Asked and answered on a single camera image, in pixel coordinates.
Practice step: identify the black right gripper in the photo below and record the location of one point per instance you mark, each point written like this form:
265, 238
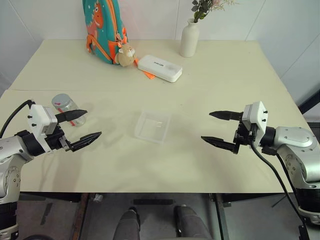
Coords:
242, 136

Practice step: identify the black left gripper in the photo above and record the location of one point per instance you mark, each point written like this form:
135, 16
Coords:
55, 140

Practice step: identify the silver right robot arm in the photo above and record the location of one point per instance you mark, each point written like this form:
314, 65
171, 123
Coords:
297, 150

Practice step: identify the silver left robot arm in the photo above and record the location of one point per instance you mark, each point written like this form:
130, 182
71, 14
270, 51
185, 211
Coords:
11, 160

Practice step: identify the clear plastic jar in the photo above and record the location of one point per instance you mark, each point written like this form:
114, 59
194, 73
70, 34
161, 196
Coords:
66, 108

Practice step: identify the clear plastic lid tray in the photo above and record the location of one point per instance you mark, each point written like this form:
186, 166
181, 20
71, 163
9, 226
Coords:
152, 126

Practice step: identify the white rectangular box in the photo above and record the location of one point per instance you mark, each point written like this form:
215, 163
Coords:
160, 68

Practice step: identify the orange flat strip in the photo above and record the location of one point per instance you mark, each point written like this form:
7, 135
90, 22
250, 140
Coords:
148, 74

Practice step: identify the white ceramic vase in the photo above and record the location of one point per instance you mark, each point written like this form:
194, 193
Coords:
189, 40

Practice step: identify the dark grey right robot foot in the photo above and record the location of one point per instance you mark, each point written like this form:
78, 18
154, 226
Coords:
190, 222

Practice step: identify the dark grey robot foot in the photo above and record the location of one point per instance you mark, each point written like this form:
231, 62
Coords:
127, 225
190, 222

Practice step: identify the teal dinosaur backpack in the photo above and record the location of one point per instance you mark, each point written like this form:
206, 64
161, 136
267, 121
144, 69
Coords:
102, 27

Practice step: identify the dark grey left robot foot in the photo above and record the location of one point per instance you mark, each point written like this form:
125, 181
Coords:
127, 225

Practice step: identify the green plant sprigs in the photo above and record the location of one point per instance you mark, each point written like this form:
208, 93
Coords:
205, 8

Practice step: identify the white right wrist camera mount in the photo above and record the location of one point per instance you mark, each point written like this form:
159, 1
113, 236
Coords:
257, 116

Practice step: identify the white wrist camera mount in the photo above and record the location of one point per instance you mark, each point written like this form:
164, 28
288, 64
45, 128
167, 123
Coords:
40, 118
257, 116

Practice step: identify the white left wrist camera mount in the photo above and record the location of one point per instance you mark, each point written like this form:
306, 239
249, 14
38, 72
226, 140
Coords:
40, 118

